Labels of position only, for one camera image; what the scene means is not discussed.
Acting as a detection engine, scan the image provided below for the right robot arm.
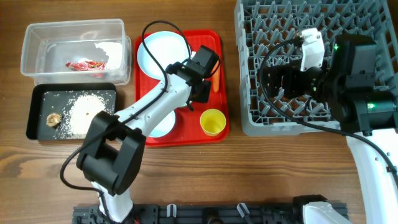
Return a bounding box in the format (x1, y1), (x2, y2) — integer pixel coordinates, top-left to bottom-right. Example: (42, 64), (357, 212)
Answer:
(257, 33), (397, 223)

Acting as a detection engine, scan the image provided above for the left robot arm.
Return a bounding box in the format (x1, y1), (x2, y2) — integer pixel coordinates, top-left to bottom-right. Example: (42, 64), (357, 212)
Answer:
(76, 45), (220, 223)

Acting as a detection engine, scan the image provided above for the red serving tray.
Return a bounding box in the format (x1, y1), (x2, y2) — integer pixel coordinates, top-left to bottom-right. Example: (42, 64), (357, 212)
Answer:
(146, 29), (229, 147)

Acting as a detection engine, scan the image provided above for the yellow plastic cup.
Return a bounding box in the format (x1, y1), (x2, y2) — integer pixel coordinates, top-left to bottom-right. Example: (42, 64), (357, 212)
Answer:
(200, 109), (227, 136)

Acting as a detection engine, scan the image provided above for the red wrapper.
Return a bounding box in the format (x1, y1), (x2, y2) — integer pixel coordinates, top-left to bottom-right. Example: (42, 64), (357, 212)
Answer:
(65, 60), (106, 72)

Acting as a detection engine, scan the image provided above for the small light blue bowl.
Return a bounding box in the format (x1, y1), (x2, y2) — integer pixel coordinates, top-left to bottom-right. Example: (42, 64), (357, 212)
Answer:
(149, 111), (176, 138)

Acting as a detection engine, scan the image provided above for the black plastic tray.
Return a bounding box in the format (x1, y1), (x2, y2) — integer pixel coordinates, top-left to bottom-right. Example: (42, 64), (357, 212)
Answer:
(26, 83), (117, 141)

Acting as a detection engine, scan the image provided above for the grey dishwasher rack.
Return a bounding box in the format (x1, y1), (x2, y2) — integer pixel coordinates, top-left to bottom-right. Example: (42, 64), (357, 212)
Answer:
(234, 0), (397, 136)

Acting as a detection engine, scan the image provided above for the brown food scrap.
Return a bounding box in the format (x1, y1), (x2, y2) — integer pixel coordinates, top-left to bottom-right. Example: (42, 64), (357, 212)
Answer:
(46, 113), (63, 128)

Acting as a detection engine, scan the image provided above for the clear plastic bin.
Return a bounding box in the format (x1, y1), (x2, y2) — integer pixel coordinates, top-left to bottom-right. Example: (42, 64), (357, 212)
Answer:
(21, 19), (132, 85)

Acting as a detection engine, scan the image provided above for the white rice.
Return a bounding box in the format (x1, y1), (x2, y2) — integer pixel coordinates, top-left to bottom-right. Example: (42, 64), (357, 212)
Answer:
(37, 90), (116, 140)

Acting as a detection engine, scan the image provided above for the orange carrot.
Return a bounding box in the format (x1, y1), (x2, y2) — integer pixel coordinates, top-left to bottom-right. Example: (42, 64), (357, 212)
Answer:
(212, 62), (220, 93)

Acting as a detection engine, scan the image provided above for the white tissue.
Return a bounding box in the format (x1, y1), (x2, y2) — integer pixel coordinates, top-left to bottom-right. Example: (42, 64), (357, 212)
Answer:
(95, 42), (123, 70)

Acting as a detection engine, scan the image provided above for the large light blue plate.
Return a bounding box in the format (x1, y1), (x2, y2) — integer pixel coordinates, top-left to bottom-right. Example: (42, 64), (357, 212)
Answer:
(136, 31), (188, 80)

